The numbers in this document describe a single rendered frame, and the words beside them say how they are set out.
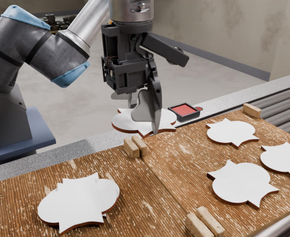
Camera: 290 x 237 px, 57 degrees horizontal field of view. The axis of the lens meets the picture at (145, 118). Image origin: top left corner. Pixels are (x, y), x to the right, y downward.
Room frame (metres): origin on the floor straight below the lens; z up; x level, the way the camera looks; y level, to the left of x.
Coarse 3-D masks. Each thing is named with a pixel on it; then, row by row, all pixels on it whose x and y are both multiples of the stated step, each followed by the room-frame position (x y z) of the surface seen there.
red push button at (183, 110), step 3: (183, 105) 0.81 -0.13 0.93; (186, 105) 0.81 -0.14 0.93; (174, 108) 0.79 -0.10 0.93; (177, 108) 0.79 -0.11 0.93; (180, 108) 0.79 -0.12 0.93; (183, 108) 0.79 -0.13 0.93; (186, 108) 0.79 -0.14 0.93; (189, 108) 0.79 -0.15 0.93; (177, 111) 0.77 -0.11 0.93; (180, 111) 0.77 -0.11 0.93; (183, 111) 0.77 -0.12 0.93; (186, 111) 0.77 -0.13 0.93; (189, 111) 0.77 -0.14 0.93; (192, 111) 0.77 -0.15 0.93; (180, 114) 0.75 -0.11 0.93; (183, 114) 0.75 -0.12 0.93
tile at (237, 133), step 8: (224, 120) 0.68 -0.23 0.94; (216, 128) 0.64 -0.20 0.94; (224, 128) 0.64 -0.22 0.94; (232, 128) 0.64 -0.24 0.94; (240, 128) 0.64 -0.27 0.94; (248, 128) 0.64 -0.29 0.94; (208, 136) 0.60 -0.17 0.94; (216, 136) 0.60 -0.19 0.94; (224, 136) 0.60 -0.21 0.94; (232, 136) 0.60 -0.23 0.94; (240, 136) 0.60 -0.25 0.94; (248, 136) 0.60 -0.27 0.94; (224, 144) 0.57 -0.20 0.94; (232, 144) 0.57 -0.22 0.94; (240, 144) 0.57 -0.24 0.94
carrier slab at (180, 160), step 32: (192, 128) 0.65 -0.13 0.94; (256, 128) 0.65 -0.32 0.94; (160, 160) 0.51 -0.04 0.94; (192, 160) 0.51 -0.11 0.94; (224, 160) 0.51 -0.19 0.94; (256, 160) 0.51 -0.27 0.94; (192, 192) 0.40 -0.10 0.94; (288, 192) 0.40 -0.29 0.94; (224, 224) 0.33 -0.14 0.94; (256, 224) 0.33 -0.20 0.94
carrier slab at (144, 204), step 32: (96, 160) 0.51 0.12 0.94; (128, 160) 0.51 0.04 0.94; (0, 192) 0.40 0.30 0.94; (32, 192) 0.40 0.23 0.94; (128, 192) 0.40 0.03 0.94; (160, 192) 0.40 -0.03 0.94; (0, 224) 0.33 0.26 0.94; (32, 224) 0.33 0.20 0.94; (128, 224) 0.33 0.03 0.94; (160, 224) 0.33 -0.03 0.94
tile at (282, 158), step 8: (288, 144) 0.56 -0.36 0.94; (264, 152) 0.53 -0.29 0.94; (272, 152) 0.53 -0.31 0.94; (280, 152) 0.53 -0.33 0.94; (288, 152) 0.53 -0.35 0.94; (264, 160) 0.50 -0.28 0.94; (272, 160) 0.50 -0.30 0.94; (280, 160) 0.50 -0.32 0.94; (288, 160) 0.50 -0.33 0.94; (272, 168) 0.47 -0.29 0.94; (280, 168) 0.47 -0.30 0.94; (288, 168) 0.47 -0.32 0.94
